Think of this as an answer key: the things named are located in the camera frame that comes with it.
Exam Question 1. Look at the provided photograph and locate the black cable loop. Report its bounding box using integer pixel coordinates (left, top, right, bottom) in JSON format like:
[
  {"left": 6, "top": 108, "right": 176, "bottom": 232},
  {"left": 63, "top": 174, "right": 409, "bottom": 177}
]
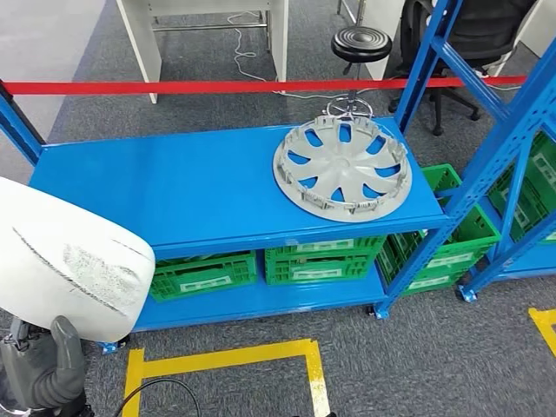
[{"left": 113, "top": 378, "right": 201, "bottom": 417}]

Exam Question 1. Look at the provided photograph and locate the black office chair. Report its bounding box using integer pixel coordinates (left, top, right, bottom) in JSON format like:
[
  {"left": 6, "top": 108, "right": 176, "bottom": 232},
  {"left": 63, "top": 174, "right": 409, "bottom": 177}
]
[{"left": 388, "top": 0, "right": 539, "bottom": 137}]

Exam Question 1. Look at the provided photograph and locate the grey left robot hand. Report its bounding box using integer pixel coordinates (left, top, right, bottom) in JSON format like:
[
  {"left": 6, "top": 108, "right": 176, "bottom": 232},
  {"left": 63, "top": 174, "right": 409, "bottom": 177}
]
[{"left": 0, "top": 314, "right": 88, "bottom": 411}]

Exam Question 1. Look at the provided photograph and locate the red barrier belt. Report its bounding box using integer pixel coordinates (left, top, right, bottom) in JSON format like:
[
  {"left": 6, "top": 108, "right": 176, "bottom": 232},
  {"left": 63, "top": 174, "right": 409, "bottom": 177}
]
[{"left": 0, "top": 76, "right": 527, "bottom": 96}]

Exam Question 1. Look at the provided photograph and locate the black round stool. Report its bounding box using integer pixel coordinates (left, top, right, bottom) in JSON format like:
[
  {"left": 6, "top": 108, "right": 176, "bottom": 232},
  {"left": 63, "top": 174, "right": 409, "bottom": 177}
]
[{"left": 324, "top": 25, "right": 393, "bottom": 122}]

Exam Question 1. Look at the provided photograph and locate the white curved plastic part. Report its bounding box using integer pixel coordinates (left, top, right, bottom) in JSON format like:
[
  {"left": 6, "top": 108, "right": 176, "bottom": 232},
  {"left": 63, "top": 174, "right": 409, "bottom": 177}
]
[{"left": 0, "top": 176, "right": 156, "bottom": 344}]

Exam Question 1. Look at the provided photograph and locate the blue metal shelf rack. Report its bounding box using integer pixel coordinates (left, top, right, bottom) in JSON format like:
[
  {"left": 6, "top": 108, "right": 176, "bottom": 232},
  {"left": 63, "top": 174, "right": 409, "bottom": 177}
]
[
  {"left": 0, "top": 0, "right": 556, "bottom": 355},
  {"left": 456, "top": 103, "right": 556, "bottom": 303}
]

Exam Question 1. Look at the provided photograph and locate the silver wheel hubcap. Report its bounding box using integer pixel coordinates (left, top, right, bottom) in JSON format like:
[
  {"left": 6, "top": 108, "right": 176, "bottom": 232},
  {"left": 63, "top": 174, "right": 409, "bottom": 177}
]
[{"left": 272, "top": 115, "right": 413, "bottom": 224}]

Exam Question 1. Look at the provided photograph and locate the green plastic crate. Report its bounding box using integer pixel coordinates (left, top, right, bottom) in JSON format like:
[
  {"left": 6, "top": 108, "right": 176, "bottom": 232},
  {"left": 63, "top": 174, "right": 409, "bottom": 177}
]
[
  {"left": 487, "top": 132, "right": 556, "bottom": 244},
  {"left": 265, "top": 235, "right": 387, "bottom": 288},
  {"left": 376, "top": 163, "right": 502, "bottom": 297},
  {"left": 149, "top": 251, "right": 259, "bottom": 304}
]

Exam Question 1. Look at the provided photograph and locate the white floor cable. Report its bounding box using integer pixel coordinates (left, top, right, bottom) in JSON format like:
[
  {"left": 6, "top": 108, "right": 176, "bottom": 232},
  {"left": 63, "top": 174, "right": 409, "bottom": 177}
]
[{"left": 227, "top": 11, "right": 392, "bottom": 103}]

